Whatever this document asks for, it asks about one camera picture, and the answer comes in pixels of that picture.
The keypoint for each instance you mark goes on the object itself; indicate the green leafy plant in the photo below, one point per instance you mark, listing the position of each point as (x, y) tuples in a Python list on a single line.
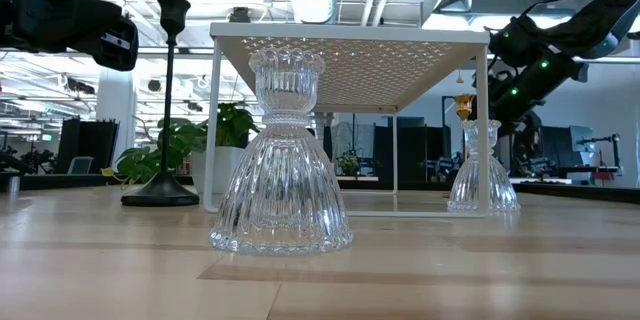
[(230, 125)]

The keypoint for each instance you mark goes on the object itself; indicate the gold brass candlestick holder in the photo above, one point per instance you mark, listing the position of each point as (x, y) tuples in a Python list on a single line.
[(464, 105)]

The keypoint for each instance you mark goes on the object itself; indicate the black room partition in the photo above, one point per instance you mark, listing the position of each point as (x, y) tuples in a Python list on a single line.
[(87, 145)]

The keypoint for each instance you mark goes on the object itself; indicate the white plant pot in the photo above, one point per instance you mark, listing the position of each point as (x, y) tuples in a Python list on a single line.
[(225, 165)]

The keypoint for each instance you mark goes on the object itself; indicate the clear ribbed glass candle holder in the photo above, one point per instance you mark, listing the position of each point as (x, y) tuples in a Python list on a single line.
[(282, 185), (462, 190)]

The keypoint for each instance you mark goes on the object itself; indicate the black aluminium table frame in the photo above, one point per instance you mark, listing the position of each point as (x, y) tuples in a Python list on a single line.
[(575, 192)]

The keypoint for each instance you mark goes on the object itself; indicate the white perforated metal shelf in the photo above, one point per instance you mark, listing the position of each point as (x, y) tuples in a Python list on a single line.
[(350, 32)]

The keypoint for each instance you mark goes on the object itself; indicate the tall black candlestick holder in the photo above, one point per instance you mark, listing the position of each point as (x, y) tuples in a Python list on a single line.
[(160, 192)]

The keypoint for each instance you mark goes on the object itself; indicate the white round pillar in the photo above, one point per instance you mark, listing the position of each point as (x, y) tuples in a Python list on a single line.
[(116, 110)]

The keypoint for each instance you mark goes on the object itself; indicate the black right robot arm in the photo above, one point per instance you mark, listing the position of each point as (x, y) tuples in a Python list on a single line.
[(590, 20)]

